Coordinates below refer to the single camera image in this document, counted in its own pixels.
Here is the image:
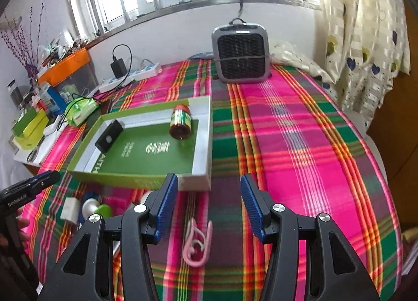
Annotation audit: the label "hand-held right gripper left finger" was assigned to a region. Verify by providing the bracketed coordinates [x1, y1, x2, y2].
[39, 173, 179, 301]

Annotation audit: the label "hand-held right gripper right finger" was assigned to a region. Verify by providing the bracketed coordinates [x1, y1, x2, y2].
[240, 173, 381, 301]

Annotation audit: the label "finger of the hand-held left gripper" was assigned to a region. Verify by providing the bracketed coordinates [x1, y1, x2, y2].
[2, 170, 61, 197]

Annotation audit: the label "white charger cube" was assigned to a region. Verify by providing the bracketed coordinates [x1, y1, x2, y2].
[61, 197, 80, 223]

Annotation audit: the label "green cardboard box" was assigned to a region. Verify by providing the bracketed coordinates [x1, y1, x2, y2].
[67, 95, 213, 191]

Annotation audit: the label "white and green spool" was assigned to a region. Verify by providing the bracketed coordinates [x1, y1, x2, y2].
[80, 198, 113, 223]

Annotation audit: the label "pink plastic clip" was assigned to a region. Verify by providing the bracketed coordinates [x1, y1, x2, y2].
[182, 218, 213, 268]

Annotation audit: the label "person's left hand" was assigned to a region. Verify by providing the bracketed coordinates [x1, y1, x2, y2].
[0, 208, 33, 250]

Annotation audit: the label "metal scissors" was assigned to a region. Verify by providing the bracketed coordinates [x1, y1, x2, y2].
[26, 144, 44, 162]

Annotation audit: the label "lime yellow box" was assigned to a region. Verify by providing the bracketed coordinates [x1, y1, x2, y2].
[15, 110, 49, 149]

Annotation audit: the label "white oval case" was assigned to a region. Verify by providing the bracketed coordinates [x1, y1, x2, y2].
[44, 115, 62, 135]

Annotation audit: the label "dark green box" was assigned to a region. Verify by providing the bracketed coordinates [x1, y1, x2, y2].
[12, 107, 37, 135]

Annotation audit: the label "pink plaid blanket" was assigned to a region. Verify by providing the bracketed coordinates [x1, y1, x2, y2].
[24, 57, 402, 301]

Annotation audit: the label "green tissue pack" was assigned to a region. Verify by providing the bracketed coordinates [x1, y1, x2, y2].
[64, 98, 99, 126]

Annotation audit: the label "black plastic device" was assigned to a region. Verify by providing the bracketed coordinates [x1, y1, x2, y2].
[95, 120, 124, 153]

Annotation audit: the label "blue carton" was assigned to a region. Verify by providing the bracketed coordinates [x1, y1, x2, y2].
[46, 85, 67, 115]

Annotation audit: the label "brown bottle red cap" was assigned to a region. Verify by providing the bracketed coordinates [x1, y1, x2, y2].
[169, 104, 191, 140]

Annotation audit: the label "dark glass jar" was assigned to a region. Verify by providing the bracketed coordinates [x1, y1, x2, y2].
[7, 79, 23, 109]

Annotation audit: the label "orange storage bin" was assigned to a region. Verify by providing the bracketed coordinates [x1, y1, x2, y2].
[37, 48, 98, 92]

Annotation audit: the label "pile of sundries in bin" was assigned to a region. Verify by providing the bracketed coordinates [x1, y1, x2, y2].
[37, 31, 90, 68]

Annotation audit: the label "black power adapter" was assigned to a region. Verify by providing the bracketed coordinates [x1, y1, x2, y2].
[111, 58, 126, 77]

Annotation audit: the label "white power strip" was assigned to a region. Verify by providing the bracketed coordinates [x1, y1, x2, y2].
[99, 62, 162, 92]

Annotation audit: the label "grey portable heater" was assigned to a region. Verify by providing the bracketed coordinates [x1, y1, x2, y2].
[211, 18, 271, 84]

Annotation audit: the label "wooden wardrobe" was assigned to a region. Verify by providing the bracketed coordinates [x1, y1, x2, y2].
[366, 0, 418, 223]

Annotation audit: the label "cream heart print curtain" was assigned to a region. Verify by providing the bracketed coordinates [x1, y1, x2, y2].
[315, 0, 410, 125]

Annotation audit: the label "black adapter cable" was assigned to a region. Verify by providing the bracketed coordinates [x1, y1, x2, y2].
[113, 44, 133, 83]

